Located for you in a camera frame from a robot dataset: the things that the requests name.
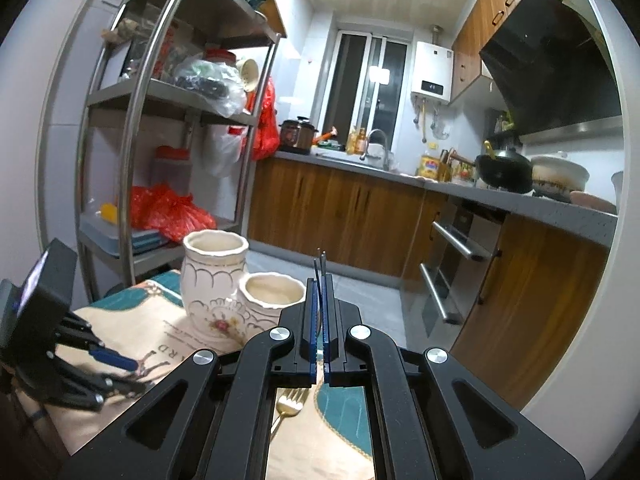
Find gold fork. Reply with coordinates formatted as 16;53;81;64
270;388;311;440

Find silver fork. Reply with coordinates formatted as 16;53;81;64
314;248;326;309

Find wooden lower kitchen cabinets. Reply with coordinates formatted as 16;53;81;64
248;157;608;408

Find white ceramic double utensil holder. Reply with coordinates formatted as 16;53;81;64
180;230;306;346

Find built-in steel oven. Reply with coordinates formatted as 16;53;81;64
420;198;506;350

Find red plastic bag low shelf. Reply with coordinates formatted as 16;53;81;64
130;183;217;243

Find stainless steel shelf rack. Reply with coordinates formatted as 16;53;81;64
74;0;281;301

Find yellow oil bottle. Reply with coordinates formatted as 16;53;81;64
416;142;440;181

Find black wok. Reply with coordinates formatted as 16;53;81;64
475;140;533;194

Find chrome sink faucet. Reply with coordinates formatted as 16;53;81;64
360;129;390;171

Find white hanging plastic bag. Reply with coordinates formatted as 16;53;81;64
202;125;245;178

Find white ceramic pot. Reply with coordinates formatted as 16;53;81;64
530;155;590;203

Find red hanging plastic bag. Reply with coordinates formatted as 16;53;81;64
252;77;280;162

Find dark electric pressure cooker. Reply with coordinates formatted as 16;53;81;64
279;116;318;155

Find clear plastic bag on shelf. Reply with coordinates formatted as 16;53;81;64
171;56;246;118

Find window with sliding frames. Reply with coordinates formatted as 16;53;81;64
319;30;409;152

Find white water heater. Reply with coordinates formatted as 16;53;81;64
411;41;454;104

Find black range hood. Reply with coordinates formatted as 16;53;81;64
480;0;620;134

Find wooden upper cabinets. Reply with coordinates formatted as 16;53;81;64
451;0;522;101

